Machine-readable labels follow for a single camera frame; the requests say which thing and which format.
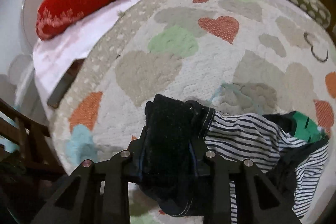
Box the navy frog pants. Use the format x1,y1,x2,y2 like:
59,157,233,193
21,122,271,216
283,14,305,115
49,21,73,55
144,94,329,217

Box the dark wooden chair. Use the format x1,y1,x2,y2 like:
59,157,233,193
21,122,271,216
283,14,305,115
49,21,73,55
1,100,66,223

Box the white bed sheet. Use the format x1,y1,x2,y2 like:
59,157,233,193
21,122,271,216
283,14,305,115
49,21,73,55
33,0,139,120

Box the heart patchwork quilt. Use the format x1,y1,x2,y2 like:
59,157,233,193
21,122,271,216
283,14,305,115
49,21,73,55
51,0,335,223

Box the white round headboard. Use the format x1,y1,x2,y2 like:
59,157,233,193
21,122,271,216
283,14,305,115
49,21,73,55
1,0,45,122

